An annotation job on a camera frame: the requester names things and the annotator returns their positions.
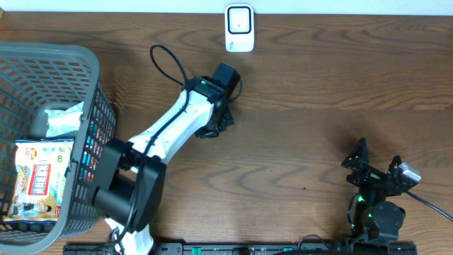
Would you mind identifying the light green wipes pack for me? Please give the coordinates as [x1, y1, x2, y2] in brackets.
[45, 102, 84, 137]

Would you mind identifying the yellow snack bag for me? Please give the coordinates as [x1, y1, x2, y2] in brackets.
[5, 137, 75, 224]

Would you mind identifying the grey plastic mesh basket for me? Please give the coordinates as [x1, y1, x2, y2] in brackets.
[1, 41, 115, 254]

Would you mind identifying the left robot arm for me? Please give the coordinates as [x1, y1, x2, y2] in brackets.
[88, 63, 242, 254]

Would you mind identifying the white barcode scanner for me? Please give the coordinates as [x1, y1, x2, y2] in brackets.
[224, 4, 255, 52]

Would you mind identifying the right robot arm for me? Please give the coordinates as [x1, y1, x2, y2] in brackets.
[341, 137, 406, 243]

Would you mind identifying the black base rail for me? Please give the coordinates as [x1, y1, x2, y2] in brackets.
[62, 242, 418, 255]

